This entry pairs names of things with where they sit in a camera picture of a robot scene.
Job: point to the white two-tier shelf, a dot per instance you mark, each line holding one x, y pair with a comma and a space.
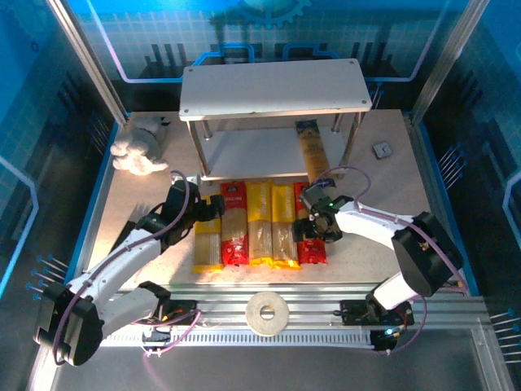
268, 85

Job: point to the aluminium frame post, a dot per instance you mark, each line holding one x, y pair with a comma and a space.
443, 61
87, 61

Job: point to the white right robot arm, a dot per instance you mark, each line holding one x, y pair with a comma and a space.
366, 220

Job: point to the aluminium rail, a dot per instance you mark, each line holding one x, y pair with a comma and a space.
317, 295

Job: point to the dark blue spaghetti bag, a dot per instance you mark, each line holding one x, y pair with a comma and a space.
313, 150

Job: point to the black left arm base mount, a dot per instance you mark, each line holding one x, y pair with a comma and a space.
179, 311

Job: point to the red spaghetti bag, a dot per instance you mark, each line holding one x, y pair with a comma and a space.
312, 252
234, 228

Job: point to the yellow spaghetti bag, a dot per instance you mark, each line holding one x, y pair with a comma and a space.
207, 248
283, 228
259, 220

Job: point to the small grey square block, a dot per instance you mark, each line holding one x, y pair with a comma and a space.
382, 150

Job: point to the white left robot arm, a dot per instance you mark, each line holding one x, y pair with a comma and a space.
122, 252

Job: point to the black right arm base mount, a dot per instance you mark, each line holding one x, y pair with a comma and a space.
354, 311

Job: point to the white plush toy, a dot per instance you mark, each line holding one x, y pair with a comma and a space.
138, 150

